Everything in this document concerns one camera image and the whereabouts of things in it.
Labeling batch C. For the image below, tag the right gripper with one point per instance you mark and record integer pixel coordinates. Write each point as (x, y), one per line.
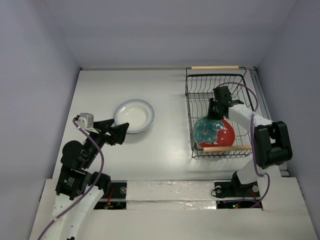
(215, 110)

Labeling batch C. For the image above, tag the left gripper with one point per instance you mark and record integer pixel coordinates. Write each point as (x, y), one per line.
(117, 132)

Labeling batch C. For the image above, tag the teal and red plate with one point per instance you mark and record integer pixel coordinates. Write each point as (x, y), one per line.
(213, 133)

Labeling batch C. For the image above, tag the white deep bowl plate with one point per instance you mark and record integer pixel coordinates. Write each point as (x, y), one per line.
(137, 112)

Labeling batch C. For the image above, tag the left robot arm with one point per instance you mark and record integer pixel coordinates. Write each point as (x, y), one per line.
(81, 182)

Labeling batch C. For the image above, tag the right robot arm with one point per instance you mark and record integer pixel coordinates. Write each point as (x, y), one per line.
(270, 143)

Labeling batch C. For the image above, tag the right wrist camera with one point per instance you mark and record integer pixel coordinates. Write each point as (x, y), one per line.
(223, 96)

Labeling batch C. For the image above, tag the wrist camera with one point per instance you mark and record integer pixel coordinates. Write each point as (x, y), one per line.
(223, 96)
(85, 121)

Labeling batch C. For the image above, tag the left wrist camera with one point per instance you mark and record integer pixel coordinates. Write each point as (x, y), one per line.
(85, 121)

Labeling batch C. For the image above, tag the black wire dish rack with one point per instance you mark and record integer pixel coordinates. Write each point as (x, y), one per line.
(209, 96)

